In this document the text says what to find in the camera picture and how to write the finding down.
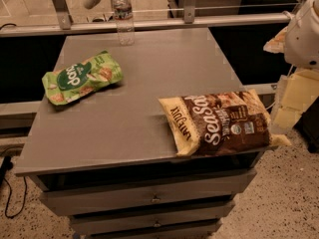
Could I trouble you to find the clear plastic water bottle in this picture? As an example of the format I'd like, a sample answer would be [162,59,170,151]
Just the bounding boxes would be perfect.
[113,0,135,46]

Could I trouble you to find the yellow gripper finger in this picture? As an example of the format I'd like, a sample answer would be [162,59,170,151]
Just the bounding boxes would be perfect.
[263,27,287,54]
[270,68,319,133]

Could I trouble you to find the brown Sea Salt chip bag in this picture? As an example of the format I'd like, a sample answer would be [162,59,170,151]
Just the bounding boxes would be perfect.
[159,90,290,156]

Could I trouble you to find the green rice chip bag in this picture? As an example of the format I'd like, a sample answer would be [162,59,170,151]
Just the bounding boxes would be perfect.
[42,50,123,106]

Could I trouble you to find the black floor cable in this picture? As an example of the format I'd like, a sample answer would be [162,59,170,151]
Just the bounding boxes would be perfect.
[0,155,28,219]

